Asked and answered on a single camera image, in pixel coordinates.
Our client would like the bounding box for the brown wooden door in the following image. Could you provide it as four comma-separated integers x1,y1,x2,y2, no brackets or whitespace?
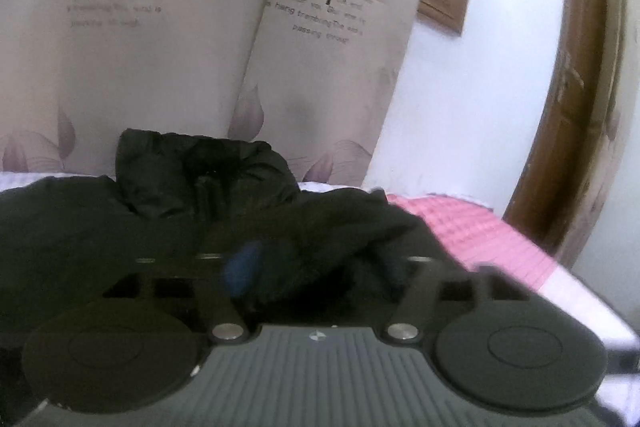
504,0,639,267

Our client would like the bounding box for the black jacket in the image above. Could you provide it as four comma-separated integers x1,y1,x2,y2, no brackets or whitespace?
1,129,451,417

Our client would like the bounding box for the pink checkered bed sheet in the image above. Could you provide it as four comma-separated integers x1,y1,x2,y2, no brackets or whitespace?
1,172,639,426

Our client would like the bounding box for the leaf print curtain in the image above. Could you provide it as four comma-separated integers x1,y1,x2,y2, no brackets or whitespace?
1,0,418,186

